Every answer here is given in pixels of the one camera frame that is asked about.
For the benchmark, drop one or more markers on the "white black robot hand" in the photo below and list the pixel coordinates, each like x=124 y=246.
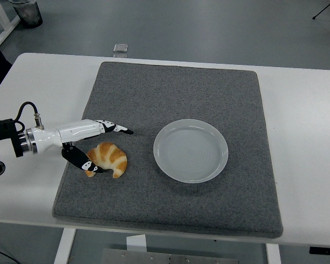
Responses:
x=71 y=132

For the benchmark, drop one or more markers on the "golden croissant bread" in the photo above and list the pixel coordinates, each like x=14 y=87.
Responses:
x=112 y=156

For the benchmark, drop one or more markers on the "white round plate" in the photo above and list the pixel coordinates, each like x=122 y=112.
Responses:
x=189 y=154

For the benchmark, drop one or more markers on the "grey felt mat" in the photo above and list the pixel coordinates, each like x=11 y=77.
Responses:
x=154 y=96

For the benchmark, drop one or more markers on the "small square floor socket cover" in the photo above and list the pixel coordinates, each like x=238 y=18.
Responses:
x=120 y=55
x=121 y=48

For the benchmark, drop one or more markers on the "white table leg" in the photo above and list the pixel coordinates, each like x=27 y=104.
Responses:
x=64 y=247
x=273 y=254

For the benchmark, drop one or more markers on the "dark mesh waste bin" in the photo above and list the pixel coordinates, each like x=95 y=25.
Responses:
x=30 y=15

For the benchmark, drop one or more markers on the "black tripod leg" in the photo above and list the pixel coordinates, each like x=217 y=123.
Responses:
x=314 y=17

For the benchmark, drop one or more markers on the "black control box under table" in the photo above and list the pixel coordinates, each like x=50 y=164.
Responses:
x=324 y=250

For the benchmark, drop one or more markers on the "white background table frame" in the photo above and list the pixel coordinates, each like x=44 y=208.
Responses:
x=6 y=31

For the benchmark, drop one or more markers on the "white bracket under table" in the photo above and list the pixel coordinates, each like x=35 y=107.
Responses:
x=136 y=243

